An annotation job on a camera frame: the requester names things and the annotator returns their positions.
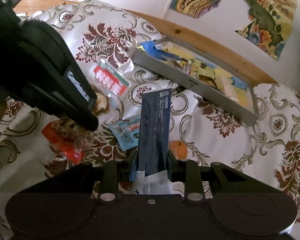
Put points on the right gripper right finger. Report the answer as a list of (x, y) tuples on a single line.
[(187, 172)]

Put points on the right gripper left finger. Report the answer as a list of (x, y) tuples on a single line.
[(115, 172)]

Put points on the orange tangerine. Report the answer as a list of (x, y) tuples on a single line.
[(178, 149)]

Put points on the dark blue snack packet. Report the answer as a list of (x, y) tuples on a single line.
[(151, 176)]

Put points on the light blue pig packet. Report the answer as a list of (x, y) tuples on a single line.
[(127, 132)]

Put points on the red quail egg pack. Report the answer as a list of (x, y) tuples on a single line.
[(109, 86)]

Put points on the gold foil snack packet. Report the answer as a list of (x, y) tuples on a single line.
[(208, 80)]

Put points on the clear dark snack bag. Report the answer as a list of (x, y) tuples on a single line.
[(179, 64)]

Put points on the rice cracker pack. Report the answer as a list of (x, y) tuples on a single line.
[(224, 85)]

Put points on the yellow green candy pack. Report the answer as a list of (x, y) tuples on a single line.
[(190, 67)]

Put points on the floral white bed cover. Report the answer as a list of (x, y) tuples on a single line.
[(268, 151)]

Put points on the grey metal tray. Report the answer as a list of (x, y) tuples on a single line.
[(247, 115)]

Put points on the frog drawing paper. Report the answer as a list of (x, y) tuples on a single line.
[(166, 51)]

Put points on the landscape drawing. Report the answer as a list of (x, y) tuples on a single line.
[(270, 26)]

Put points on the wooden bed frame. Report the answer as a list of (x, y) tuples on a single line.
[(238, 64)]

